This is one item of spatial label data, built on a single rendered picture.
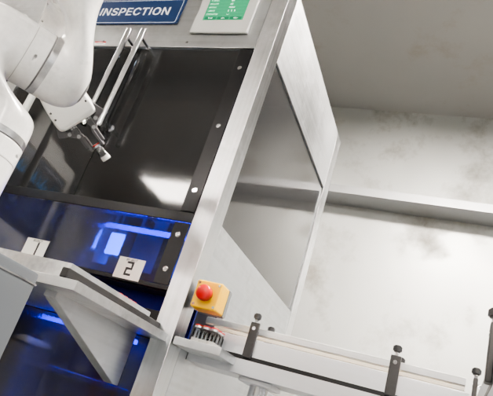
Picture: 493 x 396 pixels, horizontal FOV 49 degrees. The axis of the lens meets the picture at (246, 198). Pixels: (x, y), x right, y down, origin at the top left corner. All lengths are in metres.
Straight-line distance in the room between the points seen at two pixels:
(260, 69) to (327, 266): 2.35
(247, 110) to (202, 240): 0.42
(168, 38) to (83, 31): 0.90
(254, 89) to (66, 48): 0.73
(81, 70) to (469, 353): 3.05
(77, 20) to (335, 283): 3.01
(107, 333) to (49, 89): 0.58
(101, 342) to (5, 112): 0.58
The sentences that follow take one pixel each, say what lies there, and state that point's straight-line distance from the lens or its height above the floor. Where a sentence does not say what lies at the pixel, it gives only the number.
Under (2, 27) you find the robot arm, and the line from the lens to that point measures 1.06.
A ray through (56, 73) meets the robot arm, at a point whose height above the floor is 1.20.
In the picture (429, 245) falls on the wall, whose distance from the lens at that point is 3.86.
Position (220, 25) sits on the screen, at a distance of 1.87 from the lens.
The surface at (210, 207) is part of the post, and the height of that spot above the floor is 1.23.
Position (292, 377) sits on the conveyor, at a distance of 1.38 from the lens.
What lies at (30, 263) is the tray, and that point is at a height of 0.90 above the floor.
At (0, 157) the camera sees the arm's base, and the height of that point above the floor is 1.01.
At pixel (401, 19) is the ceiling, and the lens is 3.66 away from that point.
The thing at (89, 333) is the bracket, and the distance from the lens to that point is 1.27.
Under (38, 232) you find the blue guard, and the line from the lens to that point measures 1.74.
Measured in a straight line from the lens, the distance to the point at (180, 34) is 1.94.
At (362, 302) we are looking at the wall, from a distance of 3.73.
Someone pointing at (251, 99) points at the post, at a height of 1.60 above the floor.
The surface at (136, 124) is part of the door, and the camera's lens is 1.77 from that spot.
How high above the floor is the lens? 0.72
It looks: 22 degrees up
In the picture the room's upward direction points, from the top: 18 degrees clockwise
